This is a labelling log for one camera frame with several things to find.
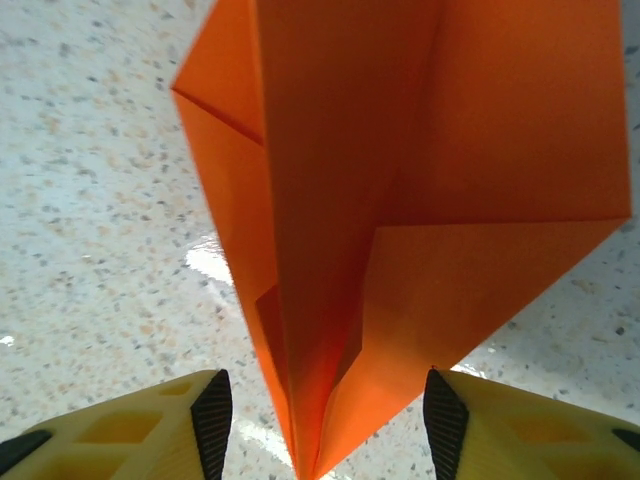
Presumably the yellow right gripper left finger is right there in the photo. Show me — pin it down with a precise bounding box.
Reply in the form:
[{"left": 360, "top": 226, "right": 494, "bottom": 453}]
[{"left": 0, "top": 368, "right": 234, "bottom": 480}]

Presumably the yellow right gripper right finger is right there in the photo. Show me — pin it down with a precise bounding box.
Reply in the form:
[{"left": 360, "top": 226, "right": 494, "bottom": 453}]
[{"left": 422, "top": 367, "right": 640, "bottom": 480}]

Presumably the orange paper sheet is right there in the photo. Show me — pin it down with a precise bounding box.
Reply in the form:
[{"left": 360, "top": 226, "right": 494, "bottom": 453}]
[{"left": 169, "top": 0, "right": 634, "bottom": 480}]

